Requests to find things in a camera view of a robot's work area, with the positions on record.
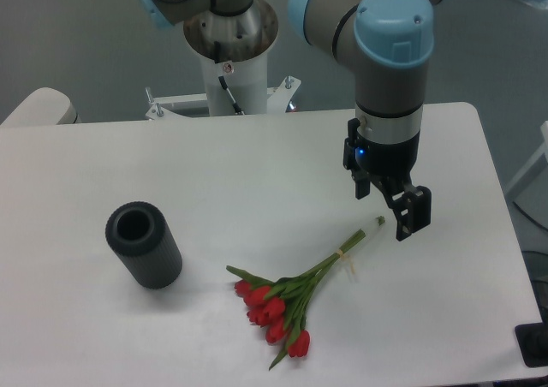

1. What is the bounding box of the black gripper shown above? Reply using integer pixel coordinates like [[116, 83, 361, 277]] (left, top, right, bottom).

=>
[[342, 118, 432, 241]]

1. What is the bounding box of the red tulip bouquet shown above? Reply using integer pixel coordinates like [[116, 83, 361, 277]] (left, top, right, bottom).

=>
[[226, 216, 386, 369]]

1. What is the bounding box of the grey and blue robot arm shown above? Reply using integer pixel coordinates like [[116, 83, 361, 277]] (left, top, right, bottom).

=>
[[141, 0, 444, 240]]

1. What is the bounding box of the black device at table edge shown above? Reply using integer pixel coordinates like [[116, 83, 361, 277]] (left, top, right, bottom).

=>
[[515, 323, 547, 368]]

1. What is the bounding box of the dark grey ribbed vase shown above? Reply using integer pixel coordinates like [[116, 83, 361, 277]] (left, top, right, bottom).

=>
[[104, 201, 182, 289]]

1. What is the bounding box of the white chair back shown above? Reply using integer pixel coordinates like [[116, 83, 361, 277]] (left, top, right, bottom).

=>
[[1, 87, 81, 128]]

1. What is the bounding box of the black floor cable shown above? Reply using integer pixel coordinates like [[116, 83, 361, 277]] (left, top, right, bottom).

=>
[[511, 198, 548, 229]]

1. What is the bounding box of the white furniture frame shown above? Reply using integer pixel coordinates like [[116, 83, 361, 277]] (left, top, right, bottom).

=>
[[503, 122, 547, 201]]

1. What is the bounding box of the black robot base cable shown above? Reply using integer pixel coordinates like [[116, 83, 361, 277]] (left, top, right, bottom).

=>
[[213, 40, 246, 116]]

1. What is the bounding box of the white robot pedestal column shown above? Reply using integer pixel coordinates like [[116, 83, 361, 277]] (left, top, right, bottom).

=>
[[183, 0, 280, 117]]

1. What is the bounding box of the white pedestal base frame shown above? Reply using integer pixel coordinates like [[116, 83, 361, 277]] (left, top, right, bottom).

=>
[[145, 75, 301, 121]]

